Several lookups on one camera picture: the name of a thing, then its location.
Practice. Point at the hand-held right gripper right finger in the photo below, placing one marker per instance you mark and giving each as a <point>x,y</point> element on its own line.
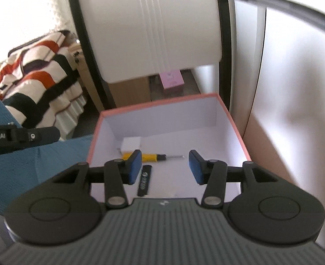
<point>195,168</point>

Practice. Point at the white quilted headboard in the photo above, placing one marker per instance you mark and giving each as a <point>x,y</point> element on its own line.
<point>59,11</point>

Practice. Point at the key in nightstand lock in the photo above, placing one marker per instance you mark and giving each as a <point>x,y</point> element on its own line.
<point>75,55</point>

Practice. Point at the pink carton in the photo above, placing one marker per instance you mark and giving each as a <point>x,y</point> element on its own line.
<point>172,81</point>

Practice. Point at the yellow screwdriver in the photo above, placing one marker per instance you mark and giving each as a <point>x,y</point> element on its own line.
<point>148,157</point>

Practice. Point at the black lighter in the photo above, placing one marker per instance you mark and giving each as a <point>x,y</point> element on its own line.
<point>144,180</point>

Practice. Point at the wooden nightstand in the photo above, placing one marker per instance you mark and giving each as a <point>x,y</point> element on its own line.
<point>129,91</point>

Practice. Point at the orange cardboard box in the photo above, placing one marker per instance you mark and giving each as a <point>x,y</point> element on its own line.
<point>206,143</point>

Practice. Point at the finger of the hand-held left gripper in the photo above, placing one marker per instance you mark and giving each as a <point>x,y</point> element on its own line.
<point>38,136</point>

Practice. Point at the white cabinet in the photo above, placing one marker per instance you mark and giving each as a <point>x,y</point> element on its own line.
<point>303,102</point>

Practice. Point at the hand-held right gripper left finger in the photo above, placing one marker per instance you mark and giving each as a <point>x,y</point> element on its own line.
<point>133,168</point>

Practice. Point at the striped bed blanket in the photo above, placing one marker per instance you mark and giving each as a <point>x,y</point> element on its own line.
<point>41,80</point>

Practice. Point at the white panel board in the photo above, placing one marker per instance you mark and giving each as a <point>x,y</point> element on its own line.
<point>151,33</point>

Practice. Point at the white charger plug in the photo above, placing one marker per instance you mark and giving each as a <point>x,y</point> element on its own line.
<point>130,145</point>

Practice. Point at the large white filament spool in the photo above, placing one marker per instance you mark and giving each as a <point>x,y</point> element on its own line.
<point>96,74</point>

